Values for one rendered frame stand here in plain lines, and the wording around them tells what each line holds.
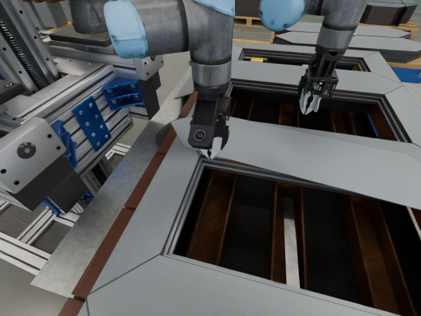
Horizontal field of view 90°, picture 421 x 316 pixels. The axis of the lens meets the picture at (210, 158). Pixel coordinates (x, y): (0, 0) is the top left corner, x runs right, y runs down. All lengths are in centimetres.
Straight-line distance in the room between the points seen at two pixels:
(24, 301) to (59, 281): 89
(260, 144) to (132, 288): 44
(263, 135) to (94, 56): 65
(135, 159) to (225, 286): 57
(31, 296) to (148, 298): 119
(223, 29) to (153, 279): 42
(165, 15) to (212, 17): 7
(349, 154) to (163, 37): 53
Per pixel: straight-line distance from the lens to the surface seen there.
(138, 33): 35
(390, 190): 63
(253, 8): 489
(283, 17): 48
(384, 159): 70
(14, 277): 168
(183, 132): 63
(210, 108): 42
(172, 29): 36
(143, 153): 85
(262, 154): 58
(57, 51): 104
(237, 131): 63
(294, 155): 60
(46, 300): 153
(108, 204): 75
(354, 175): 62
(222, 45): 38
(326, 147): 66
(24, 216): 157
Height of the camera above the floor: 126
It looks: 47 degrees down
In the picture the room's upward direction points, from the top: 1 degrees counter-clockwise
